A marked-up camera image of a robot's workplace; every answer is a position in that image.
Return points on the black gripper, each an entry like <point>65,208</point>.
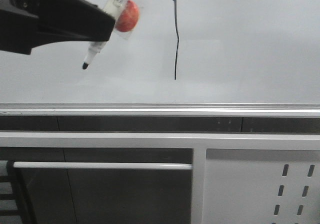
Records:
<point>26,24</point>

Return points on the white whiteboard marker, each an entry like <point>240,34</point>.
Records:
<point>110,15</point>

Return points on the red round magnet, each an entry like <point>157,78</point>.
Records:
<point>128,18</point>

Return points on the white horizontal metal rod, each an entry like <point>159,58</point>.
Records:
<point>100,165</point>

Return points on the white perforated pegboard panel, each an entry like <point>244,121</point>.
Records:
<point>261,186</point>

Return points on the white whiteboard with aluminium frame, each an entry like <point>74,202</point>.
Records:
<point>185,57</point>

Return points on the white metal stand frame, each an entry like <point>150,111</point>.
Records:
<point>199,143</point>

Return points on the black chair frame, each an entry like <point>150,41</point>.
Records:
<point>14,205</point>

